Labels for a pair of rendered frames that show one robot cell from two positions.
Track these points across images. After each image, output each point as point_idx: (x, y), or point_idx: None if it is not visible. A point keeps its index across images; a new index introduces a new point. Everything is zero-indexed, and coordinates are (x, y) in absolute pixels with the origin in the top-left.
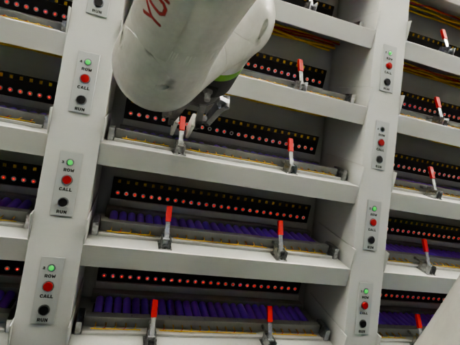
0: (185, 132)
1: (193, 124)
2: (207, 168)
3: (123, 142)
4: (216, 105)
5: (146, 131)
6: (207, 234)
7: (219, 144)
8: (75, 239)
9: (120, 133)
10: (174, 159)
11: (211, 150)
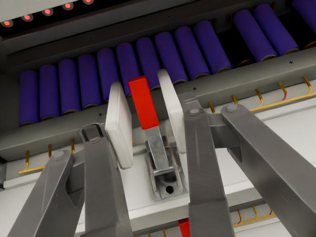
0: (161, 91)
1: (184, 148)
2: (254, 192)
3: (29, 185)
4: (307, 233)
5: (67, 54)
6: (259, 202)
7: (248, 3)
8: None
9: (8, 153)
10: (164, 213)
11: (243, 90)
